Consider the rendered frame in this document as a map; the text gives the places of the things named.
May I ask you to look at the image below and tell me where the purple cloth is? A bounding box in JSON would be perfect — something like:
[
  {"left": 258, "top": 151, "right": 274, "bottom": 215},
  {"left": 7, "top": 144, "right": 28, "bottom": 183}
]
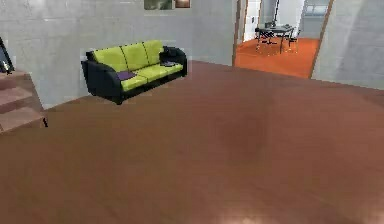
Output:
[{"left": 116, "top": 70, "right": 137, "bottom": 81}]

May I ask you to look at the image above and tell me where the green framed wall picture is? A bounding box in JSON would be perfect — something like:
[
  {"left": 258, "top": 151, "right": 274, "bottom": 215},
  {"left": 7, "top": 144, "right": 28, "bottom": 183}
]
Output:
[{"left": 143, "top": 0, "right": 173, "bottom": 11}]

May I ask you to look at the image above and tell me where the grey window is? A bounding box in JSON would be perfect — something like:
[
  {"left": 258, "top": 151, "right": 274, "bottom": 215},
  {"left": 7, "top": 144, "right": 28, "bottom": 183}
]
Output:
[{"left": 303, "top": 2, "right": 330, "bottom": 18}]

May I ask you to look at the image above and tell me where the black dining chair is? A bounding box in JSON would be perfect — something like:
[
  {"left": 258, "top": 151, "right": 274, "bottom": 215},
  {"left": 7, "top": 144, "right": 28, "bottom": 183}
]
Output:
[
  {"left": 254, "top": 21, "right": 278, "bottom": 52},
  {"left": 287, "top": 29, "right": 302, "bottom": 54}
]

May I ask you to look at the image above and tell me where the black dining table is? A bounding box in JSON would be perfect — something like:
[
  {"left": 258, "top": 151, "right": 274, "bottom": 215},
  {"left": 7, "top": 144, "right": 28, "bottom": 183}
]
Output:
[{"left": 258, "top": 23, "right": 296, "bottom": 55}]

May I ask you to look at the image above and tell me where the black television set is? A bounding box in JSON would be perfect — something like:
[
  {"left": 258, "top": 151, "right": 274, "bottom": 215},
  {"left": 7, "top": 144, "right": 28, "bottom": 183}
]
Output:
[{"left": 0, "top": 36, "right": 16, "bottom": 75}]

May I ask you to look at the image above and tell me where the white room door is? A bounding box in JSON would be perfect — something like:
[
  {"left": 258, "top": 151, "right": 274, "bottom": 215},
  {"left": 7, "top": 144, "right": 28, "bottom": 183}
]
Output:
[{"left": 243, "top": 0, "right": 262, "bottom": 43}]

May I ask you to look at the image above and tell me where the black and lime green sofa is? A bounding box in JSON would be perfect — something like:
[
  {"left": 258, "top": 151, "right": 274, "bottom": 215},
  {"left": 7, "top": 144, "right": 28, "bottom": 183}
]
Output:
[{"left": 80, "top": 39, "right": 188, "bottom": 106}]

